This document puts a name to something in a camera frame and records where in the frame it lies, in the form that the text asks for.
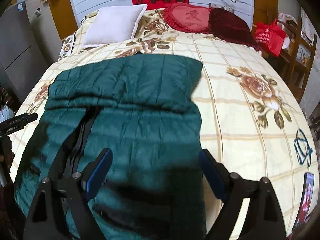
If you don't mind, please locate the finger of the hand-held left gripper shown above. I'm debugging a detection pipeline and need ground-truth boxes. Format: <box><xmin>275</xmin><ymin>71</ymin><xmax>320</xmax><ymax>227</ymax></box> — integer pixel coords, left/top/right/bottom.
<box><xmin>17</xmin><ymin>112</ymin><xmax>38</xmax><ymax>127</ymax></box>

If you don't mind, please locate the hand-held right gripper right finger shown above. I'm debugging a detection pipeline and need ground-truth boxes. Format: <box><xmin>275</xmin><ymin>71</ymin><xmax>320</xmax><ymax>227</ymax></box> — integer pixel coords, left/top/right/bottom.
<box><xmin>199</xmin><ymin>149</ymin><xmax>287</xmax><ymax>240</ymax></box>

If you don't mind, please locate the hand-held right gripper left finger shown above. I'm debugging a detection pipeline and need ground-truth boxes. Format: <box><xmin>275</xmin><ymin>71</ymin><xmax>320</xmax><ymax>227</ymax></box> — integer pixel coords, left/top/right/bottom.
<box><xmin>25</xmin><ymin>148</ymin><xmax>113</xmax><ymax>240</ymax></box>

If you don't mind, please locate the green quilted jacket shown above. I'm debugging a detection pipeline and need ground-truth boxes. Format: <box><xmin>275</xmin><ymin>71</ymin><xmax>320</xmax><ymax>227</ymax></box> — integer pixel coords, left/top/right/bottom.
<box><xmin>14</xmin><ymin>54</ymin><xmax>207</xmax><ymax>240</ymax></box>

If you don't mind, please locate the floral checked bed blanket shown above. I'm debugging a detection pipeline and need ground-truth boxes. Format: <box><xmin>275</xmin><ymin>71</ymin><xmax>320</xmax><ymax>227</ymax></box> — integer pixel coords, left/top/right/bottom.
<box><xmin>15</xmin><ymin>7</ymin><xmax>313</xmax><ymax>240</ymax></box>

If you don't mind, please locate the grey refrigerator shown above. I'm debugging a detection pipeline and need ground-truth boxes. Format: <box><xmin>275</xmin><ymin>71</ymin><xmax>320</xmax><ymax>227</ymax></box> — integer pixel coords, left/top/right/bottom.
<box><xmin>0</xmin><ymin>1</ymin><xmax>49</xmax><ymax>93</ymax></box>

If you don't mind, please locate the photo card holder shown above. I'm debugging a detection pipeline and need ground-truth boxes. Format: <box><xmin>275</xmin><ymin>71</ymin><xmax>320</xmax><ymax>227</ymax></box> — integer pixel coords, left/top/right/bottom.
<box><xmin>291</xmin><ymin>171</ymin><xmax>316</xmax><ymax>234</ymax></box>

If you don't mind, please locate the white pillow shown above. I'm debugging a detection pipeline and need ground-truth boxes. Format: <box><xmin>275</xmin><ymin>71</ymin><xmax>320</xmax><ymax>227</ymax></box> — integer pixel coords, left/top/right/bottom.
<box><xmin>81</xmin><ymin>4</ymin><xmax>148</xmax><ymax>48</ymax></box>

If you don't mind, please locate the wooden shelf rack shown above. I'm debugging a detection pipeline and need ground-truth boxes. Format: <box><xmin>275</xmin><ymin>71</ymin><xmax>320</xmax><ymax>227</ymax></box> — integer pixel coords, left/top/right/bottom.
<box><xmin>275</xmin><ymin>12</ymin><xmax>318</xmax><ymax>103</ymax></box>

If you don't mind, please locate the red shopping bag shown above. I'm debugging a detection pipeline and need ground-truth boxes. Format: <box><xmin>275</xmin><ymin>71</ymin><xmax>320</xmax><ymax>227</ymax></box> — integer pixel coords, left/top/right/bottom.
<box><xmin>254</xmin><ymin>20</ymin><xmax>287</xmax><ymax>57</ymax></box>

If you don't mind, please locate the cartoon printed box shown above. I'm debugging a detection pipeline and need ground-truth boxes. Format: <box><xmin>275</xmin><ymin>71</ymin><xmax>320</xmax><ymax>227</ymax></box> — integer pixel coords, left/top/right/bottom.
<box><xmin>297</xmin><ymin>44</ymin><xmax>312</xmax><ymax>67</ymax></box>

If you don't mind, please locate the dark red fuzzy pillow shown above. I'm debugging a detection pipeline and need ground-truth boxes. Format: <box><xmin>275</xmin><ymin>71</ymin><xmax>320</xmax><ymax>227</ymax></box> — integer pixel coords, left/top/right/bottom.
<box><xmin>209</xmin><ymin>7</ymin><xmax>262</xmax><ymax>52</ymax></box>

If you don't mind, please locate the red heart-shaped pillow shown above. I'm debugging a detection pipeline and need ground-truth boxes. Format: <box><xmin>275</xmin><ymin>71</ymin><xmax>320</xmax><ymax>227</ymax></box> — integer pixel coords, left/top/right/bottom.
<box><xmin>162</xmin><ymin>2</ymin><xmax>214</xmax><ymax>33</ymax></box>

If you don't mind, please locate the blue lanyard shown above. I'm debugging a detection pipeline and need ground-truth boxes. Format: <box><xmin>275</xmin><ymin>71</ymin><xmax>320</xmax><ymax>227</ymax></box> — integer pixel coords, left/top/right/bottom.
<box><xmin>294</xmin><ymin>129</ymin><xmax>314</xmax><ymax>167</ymax></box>

